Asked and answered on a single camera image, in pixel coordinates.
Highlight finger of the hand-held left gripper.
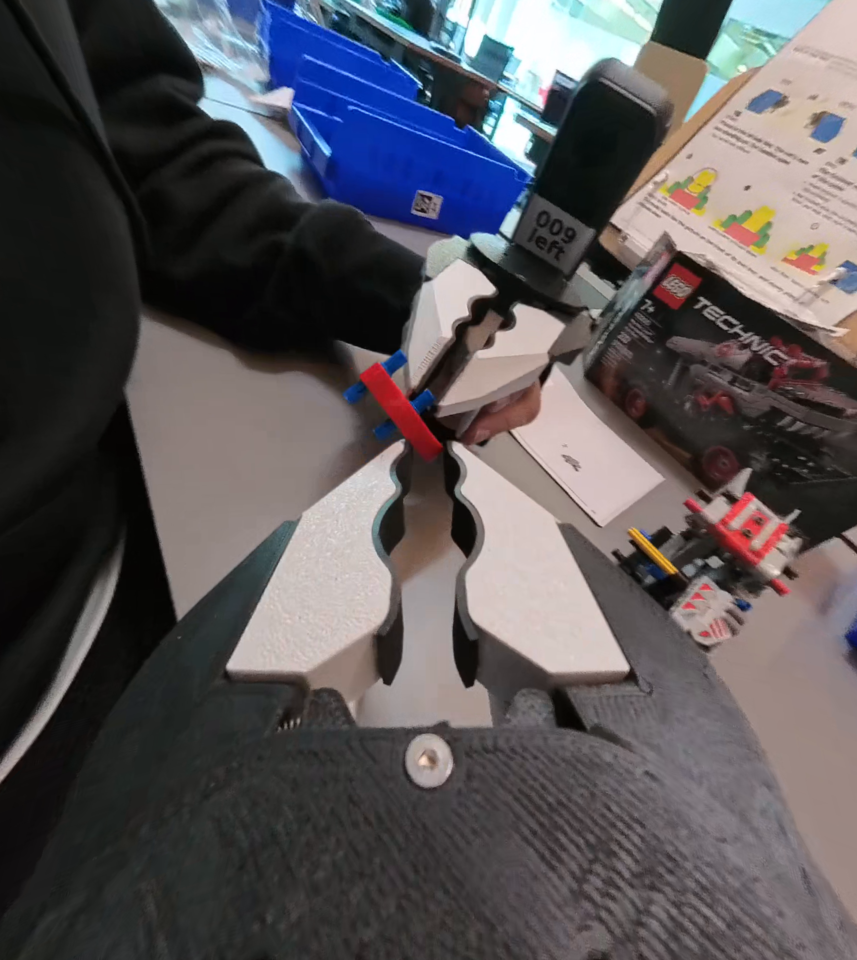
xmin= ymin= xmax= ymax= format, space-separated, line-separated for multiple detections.
xmin=433 ymin=309 xmax=596 ymax=444
xmin=403 ymin=258 xmax=506 ymax=393

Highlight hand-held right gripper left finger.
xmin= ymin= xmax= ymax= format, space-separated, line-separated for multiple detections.
xmin=226 ymin=441 xmax=409 ymax=685

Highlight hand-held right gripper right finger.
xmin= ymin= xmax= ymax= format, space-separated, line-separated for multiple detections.
xmin=439 ymin=441 xmax=632 ymax=690

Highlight red toy beam blue pins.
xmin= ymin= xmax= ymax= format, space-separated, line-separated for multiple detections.
xmin=343 ymin=349 xmax=446 ymax=462

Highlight grey red toy brick vehicle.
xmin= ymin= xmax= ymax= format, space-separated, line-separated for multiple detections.
xmin=612 ymin=468 xmax=805 ymax=648

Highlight person's left forearm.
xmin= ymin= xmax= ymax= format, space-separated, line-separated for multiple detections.
xmin=128 ymin=112 xmax=428 ymax=357

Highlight grey desk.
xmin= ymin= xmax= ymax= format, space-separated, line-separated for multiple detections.
xmin=124 ymin=75 xmax=857 ymax=960

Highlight person's left hand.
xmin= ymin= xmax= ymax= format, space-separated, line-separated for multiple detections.
xmin=464 ymin=382 xmax=544 ymax=446

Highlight plywood and black panel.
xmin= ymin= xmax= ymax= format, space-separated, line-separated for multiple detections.
xmin=634 ymin=0 xmax=733 ymax=125

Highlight white instruction booklet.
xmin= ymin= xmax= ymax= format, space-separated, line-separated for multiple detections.
xmin=509 ymin=367 xmax=667 ymax=528

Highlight blue storage bin white tag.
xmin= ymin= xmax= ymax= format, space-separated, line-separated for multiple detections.
xmin=286 ymin=75 xmax=535 ymax=238

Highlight printed brick picture sheet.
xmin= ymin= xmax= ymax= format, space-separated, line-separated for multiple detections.
xmin=612 ymin=0 xmax=857 ymax=329

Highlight black toy set box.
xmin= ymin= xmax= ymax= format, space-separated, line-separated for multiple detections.
xmin=582 ymin=232 xmax=857 ymax=552

